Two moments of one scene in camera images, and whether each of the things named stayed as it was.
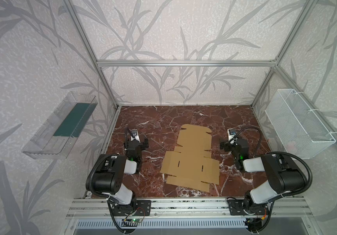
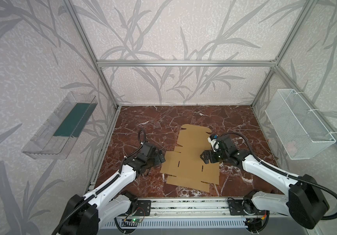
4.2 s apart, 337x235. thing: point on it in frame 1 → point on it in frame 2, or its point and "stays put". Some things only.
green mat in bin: (75, 121) stays put
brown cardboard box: (189, 165) stays put
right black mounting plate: (246, 206) stays put
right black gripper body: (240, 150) → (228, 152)
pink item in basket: (290, 147) stays put
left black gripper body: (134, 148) → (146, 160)
